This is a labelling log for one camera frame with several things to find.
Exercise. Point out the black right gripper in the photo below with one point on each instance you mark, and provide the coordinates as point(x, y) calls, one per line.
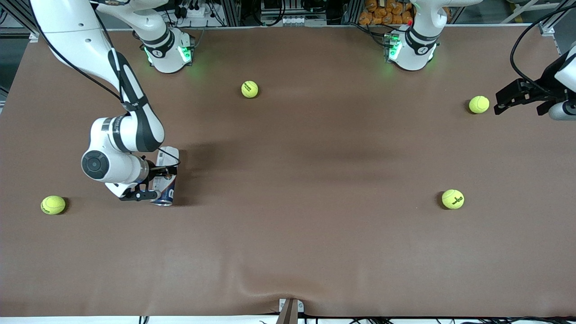
point(155, 171)

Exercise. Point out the slanted aluminium frame profile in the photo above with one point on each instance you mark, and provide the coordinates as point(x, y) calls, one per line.
point(558, 15)
point(18, 11)

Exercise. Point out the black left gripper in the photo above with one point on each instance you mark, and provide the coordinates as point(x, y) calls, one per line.
point(543, 85)

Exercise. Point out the aluminium frame post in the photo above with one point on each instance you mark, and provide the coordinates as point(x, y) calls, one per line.
point(353, 12)
point(233, 13)

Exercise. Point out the pile of orange objects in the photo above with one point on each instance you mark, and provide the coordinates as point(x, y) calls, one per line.
point(382, 11)

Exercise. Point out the grey electronics box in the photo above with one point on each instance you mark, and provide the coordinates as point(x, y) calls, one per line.
point(292, 20)

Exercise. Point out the yellow tennis ball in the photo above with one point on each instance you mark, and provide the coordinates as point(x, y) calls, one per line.
point(249, 89)
point(53, 204)
point(479, 104)
point(452, 199)

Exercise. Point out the brown camera post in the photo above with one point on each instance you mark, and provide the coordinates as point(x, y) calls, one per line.
point(288, 316)

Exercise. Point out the grey metal bracket plate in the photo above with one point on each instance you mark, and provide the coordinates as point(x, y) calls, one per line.
point(301, 307)

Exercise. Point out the white slanted bar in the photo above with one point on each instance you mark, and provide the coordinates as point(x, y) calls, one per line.
point(517, 15)

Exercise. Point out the white blue tennis can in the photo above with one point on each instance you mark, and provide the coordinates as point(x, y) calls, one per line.
point(167, 195)

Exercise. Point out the metal table corner bracket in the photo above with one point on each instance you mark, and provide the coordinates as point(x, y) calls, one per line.
point(546, 30)
point(33, 38)

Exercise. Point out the brown table cloth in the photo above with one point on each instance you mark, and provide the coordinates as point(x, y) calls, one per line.
point(288, 234)

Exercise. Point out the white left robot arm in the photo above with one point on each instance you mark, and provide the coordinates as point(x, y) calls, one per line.
point(416, 49)

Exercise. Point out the white power strip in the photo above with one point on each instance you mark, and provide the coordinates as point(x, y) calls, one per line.
point(193, 12)

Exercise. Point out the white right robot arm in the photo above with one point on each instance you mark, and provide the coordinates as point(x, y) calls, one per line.
point(67, 27)

